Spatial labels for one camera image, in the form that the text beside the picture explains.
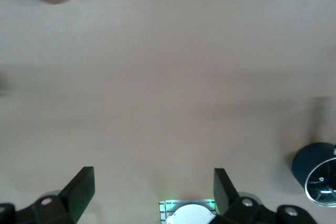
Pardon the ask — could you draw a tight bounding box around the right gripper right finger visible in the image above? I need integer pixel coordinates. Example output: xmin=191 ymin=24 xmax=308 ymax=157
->
xmin=209 ymin=167 xmax=316 ymax=224

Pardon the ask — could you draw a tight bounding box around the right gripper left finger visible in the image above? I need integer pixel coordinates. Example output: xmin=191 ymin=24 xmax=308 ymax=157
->
xmin=0 ymin=166 xmax=96 ymax=224

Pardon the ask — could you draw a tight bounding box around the glass lid with blue knob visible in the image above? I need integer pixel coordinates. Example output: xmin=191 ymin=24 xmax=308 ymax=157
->
xmin=304 ymin=155 xmax=336 ymax=208

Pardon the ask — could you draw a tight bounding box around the brown table cover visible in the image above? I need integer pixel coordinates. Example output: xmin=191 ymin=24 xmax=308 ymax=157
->
xmin=0 ymin=0 xmax=336 ymax=224

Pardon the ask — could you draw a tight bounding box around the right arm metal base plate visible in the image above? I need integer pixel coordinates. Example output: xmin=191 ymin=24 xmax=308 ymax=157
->
xmin=158 ymin=198 xmax=220 ymax=224

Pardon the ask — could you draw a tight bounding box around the black pot with blue handle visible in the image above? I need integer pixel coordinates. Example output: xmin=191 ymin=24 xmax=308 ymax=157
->
xmin=291 ymin=142 xmax=336 ymax=192

